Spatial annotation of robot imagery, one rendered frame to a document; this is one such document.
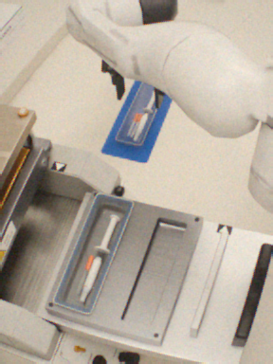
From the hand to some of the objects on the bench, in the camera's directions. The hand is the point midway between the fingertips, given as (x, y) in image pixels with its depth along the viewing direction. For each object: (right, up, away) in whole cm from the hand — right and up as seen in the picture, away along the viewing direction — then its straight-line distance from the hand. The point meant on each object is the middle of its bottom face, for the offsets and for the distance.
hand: (139, 90), depth 119 cm
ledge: (-28, +32, +34) cm, 54 cm away
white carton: (-39, +16, +18) cm, 46 cm away
